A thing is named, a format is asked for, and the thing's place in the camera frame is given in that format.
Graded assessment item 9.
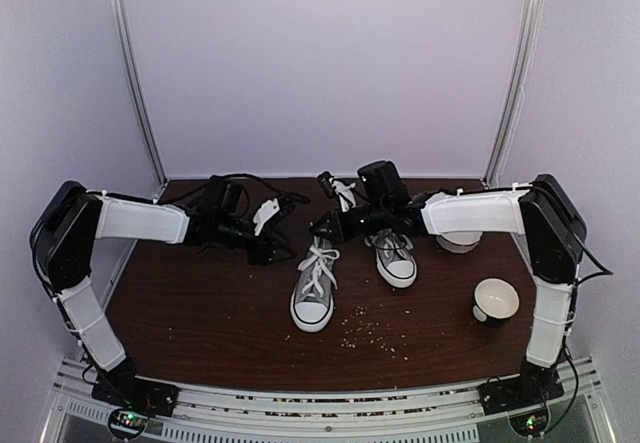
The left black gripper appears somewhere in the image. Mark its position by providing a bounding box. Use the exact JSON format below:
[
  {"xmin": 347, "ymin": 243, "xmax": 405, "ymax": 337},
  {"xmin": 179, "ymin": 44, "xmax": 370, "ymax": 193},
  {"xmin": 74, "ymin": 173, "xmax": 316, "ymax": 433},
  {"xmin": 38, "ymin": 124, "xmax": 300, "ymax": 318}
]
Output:
[{"xmin": 216, "ymin": 213, "xmax": 298, "ymax": 267}]

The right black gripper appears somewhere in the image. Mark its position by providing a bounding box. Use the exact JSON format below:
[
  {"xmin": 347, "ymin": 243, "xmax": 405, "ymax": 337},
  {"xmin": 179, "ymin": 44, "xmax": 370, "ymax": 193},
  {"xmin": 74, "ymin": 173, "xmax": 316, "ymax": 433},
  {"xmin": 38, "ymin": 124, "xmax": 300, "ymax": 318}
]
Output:
[{"xmin": 310, "ymin": 200, "xmax": 390, "ymax": 245}]

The grey sneaker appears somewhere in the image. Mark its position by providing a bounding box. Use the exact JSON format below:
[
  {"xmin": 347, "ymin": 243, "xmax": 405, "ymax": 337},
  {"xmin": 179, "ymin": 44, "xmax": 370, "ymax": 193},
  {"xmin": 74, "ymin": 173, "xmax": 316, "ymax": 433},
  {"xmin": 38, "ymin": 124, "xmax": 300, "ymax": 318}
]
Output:
[
  {"xmin": 289, "ymin": 236, "xmax": 340, "ymax": 333},
  {"xmin": 365, "ymin": 229, "xmax": 418, "ymax": 289}
]

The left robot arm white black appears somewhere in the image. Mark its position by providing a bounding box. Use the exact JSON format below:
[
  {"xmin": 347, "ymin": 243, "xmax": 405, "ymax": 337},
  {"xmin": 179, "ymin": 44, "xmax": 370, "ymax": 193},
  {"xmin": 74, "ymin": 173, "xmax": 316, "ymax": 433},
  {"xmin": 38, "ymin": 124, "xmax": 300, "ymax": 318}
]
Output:
[{"xmin": 29, "ymin": 174, "xmax": 307, "ymax": 407}]

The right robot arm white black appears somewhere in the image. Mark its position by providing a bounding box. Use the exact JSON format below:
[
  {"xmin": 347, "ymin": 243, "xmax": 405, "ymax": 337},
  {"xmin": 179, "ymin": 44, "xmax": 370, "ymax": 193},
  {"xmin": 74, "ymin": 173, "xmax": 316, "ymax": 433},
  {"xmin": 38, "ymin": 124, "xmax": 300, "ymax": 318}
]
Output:
[{"xmin": 310, "ymin": 160, "xmax": 587, "ymax": 405}]

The white fluted ceramic bowl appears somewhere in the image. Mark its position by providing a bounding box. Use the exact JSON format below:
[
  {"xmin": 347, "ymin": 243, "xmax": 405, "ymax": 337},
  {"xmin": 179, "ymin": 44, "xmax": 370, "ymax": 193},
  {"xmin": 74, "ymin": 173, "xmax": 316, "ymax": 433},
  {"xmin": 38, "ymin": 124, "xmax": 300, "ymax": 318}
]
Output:
[{"xmin": 436, "ymin": 232, "xmax": 482, "ymax": 254}]

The black and white bowl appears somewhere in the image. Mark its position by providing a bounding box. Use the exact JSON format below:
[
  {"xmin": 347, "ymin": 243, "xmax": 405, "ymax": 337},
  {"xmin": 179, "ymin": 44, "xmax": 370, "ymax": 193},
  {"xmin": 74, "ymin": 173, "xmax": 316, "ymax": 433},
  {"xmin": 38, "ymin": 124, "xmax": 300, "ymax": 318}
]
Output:
[{"xmin": 471, "ymin": 278, "xmax": 520, "ymax": 328}]

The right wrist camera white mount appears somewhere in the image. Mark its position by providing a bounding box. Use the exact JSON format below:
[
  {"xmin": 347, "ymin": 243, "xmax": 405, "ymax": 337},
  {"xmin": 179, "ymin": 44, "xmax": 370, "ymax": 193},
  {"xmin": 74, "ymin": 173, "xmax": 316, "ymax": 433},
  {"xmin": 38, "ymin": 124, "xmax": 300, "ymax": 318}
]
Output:
[{"xmin": 316, "ymin": 171, "xmax": 356, "ymax": 213}]

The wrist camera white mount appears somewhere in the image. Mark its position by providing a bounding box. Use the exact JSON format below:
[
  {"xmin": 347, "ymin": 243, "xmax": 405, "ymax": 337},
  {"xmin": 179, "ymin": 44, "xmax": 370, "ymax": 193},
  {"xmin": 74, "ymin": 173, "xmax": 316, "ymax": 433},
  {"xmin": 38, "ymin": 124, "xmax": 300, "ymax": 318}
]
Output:
[
  {"xmin": 316, "ymin": 171, "xmax": 356, "ymax": 213},
  {"xmin": 252, "ymin": 198, "xmax": 280, "ymax": 236}
]

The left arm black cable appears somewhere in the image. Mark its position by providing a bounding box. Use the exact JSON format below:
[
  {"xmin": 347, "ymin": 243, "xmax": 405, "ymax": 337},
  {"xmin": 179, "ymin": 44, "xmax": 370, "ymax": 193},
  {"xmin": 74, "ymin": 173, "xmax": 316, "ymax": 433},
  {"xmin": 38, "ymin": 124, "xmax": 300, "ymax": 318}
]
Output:
[{"xmin": 164, "ymin": 172, "xmax": 311, "ymax": 209}]

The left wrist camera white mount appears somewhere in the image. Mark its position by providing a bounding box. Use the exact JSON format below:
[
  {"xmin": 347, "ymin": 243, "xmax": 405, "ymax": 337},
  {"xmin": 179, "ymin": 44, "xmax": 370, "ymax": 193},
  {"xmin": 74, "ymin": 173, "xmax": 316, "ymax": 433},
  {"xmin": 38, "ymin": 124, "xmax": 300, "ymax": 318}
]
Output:
[{"xmin": 252, "ymin": 198, "xmax": 280, "ymax": 236}]

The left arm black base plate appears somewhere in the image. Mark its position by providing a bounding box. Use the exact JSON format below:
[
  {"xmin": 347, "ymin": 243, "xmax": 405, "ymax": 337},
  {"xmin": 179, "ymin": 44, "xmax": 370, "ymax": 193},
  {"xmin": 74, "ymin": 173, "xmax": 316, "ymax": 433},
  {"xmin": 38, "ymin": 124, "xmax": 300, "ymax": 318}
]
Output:
[{"xmin": 91, "ymin": 376, "xmax": 179, "ymax": 417}]

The left aluminium frame post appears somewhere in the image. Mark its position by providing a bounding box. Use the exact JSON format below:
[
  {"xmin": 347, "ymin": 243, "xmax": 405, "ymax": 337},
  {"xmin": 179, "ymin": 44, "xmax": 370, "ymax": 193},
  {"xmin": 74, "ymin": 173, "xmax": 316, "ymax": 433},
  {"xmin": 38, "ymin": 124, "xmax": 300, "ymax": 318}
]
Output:
[{"xmin": 110, "ymin": 0, "xmax": 168, "ymax": 187}]

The aluminium frame post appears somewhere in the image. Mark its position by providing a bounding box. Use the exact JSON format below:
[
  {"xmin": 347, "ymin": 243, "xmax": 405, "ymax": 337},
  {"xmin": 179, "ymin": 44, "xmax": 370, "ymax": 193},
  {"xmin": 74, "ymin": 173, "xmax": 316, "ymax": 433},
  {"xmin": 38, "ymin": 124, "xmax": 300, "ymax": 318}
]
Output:
[
  {"xmin": 110, "ymin": 0, "xmax": 168, "ymax": 187},
  {"xmin": 483, "ymin": 0, "xmax": 543, "ymax": 188}
]

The front aluminium rail frame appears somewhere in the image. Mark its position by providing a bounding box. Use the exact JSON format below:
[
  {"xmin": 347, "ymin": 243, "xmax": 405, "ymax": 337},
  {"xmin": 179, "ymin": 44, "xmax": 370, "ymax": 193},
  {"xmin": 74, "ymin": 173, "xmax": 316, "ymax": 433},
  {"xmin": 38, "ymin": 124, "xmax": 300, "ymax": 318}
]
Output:
[{"xmin": 42, "ymin": 355, "xmax": 614, "ymax": 443}]

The right aluminium frame post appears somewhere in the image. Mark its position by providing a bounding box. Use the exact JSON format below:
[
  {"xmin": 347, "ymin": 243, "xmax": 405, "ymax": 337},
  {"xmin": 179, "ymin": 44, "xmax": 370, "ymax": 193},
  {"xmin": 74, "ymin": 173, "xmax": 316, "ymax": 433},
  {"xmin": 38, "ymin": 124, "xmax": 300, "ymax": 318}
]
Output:
[{"xmin": 483, "ymin": 0, "xmax": 543, "ymax": 188}]

